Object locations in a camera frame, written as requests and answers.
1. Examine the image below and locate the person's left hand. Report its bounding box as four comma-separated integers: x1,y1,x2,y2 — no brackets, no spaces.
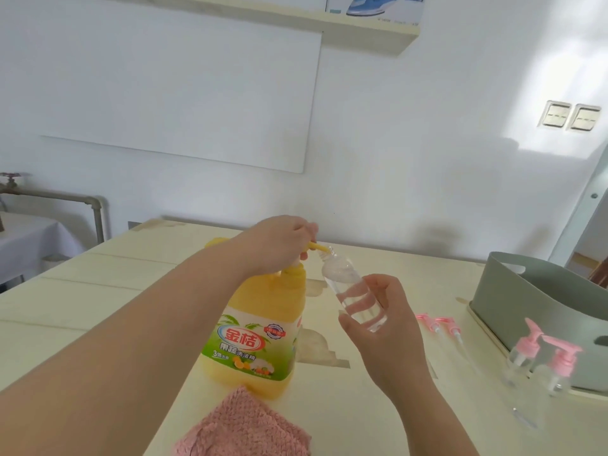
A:
227,215,320,276

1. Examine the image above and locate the person's right hand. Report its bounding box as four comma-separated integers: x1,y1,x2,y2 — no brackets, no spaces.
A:
338,274,431,400

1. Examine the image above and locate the yellow detergent jug with pump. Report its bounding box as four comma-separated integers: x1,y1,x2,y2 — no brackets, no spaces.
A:
199,237,333,400

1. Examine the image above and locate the small clear plastic bottle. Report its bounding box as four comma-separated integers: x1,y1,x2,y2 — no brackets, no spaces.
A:
320,246,388,333
501,348,535,388
512,365,573,431

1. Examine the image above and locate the grey-green plastic basket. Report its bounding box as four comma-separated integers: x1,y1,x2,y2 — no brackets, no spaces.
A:
470,251,608,393

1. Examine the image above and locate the pink textured cloth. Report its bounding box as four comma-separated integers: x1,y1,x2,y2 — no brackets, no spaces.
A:
172,385,313,456

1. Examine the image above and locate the person's left forearm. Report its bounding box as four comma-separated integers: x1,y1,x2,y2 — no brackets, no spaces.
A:
0,241,248,456

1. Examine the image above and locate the white iron packaging box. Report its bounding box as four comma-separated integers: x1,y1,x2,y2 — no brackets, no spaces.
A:
325,0,427,24

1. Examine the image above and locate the grey metal pipe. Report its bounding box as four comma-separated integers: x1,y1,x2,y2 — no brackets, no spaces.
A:
0,184,105,244

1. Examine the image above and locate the dark wooden chair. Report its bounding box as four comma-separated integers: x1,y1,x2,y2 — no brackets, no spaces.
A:
588,258,608,286

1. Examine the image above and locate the white tablecloth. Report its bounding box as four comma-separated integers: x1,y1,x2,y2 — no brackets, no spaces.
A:
0,212,86,286

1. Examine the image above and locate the white wall board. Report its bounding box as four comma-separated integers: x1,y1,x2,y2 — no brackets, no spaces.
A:
37,0,324,174

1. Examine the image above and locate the white door frame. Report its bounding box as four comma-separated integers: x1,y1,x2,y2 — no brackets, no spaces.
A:
548,144,608,267

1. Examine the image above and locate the white wall switch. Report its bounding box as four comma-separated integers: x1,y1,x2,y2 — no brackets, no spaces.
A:
537,100,573,130
567,104,603,132

